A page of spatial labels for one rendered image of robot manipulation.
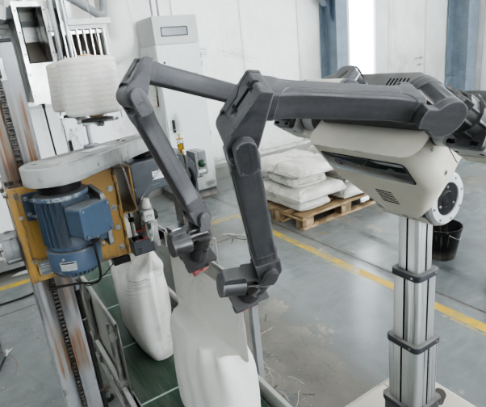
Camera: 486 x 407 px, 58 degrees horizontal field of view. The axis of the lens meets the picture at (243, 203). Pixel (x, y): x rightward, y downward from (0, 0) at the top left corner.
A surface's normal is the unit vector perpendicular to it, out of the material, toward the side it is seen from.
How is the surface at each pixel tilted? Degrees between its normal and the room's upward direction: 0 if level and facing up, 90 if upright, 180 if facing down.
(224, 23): 90
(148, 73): 90
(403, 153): 40
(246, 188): 117
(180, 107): 90
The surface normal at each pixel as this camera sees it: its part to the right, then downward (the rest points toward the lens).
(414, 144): -0.62, -0.56
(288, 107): 0.39, 0.70
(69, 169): 0.70, 0.15
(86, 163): 0.94, 0.01
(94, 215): 0.84, 0.09
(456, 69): -0.84, 0.25
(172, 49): 0.54, 0.21
